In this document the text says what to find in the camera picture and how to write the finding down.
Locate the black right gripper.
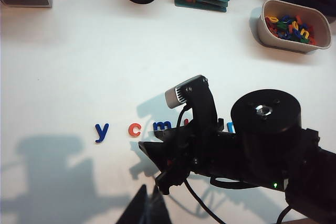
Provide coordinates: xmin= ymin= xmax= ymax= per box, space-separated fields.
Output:
xmin=138 ymin=118 xmax=244 ymax=196

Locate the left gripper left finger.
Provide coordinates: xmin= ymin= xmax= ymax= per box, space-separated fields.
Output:
xmin=115 ymin=184 xmax=148 ymax=224

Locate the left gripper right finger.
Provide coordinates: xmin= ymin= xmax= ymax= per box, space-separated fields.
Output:
xmin=146 ymin=186 xmax=171 ymax=224

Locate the orange letter c magnet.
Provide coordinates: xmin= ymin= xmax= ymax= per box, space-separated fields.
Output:
xmin=128 ymin=123 xmax=142 ymax=138

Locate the dark blue letter m magnet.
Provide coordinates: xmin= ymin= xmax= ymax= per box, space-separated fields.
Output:
xmin=153 ymin=120 xmax=172 ymax=133

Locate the dark blue letter y magnet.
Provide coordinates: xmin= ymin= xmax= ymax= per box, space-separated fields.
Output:
xmin=94 ymin=123 xmax=110 ymax=145

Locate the stack of clear letter boxes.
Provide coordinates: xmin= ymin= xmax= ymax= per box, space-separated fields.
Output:
xmin=174 ymin=0 xmax=227 ymax=13

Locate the pile of assorted letter magnets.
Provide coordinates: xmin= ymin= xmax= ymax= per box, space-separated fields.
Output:
xmin=264 ymin=15 xmax=317 ymax=45

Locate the beige pulp food container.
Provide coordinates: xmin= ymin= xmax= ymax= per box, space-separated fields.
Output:
xmin=256 ymin=0 xmax=332 ymax=53

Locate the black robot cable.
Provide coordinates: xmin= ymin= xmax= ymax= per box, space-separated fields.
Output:
xmin=181 ymin=179 xmax=226 ymax=224

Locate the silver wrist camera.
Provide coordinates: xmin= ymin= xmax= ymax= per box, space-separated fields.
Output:
xmin=164 ymin=75 xmax=209 ymax=109

